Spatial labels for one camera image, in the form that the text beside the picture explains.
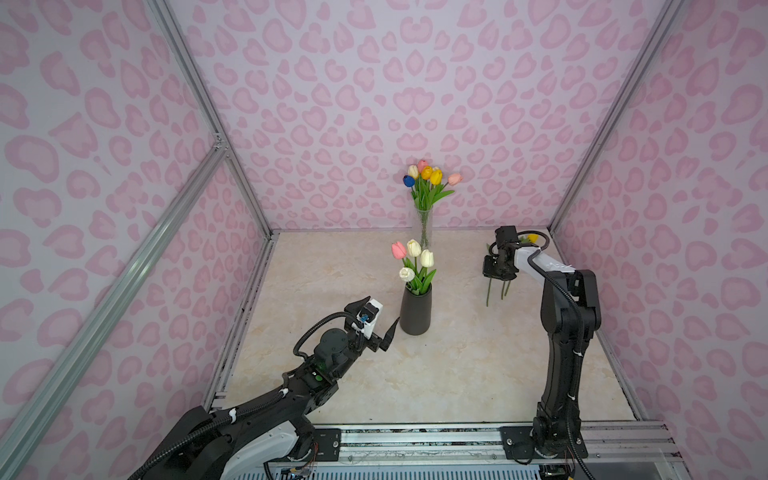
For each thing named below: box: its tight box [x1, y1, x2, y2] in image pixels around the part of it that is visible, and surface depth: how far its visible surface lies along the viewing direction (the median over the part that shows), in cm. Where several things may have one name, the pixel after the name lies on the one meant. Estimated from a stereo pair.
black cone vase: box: [400, 283, 433, 335], surface depth 89 cm
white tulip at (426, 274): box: [419, 249, 437, 295], surface depth 79 cm
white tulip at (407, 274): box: [399, 267, 415, 282], surface depth 69 cm
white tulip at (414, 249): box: [407, 239, 422, 277], surface depth 76 cm
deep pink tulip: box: [391, 241, 415, 272], surface depth 77 cm
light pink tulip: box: [443, 173, 464, 189], surface depth 94 cm
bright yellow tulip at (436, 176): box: [430, 166, 443, 185], surface depth 92 cm
